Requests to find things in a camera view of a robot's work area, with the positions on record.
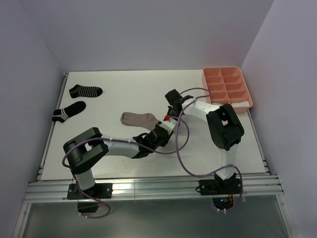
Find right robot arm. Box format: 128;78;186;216
165;89;245;193

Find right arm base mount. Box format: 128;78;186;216
195;178;242;196

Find taupe sock red cuff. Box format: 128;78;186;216
120;112;160;130

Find black sock white cuff stripes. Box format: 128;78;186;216
52;101;86;123

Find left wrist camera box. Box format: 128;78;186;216
160;119;176;132

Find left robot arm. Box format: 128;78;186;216
63;121;176;198

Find black sock thin white stripes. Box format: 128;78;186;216
69;84;103;98

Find pink divided organizer tray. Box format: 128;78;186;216
202;66;253;114

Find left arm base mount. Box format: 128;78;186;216
67;183;112;200

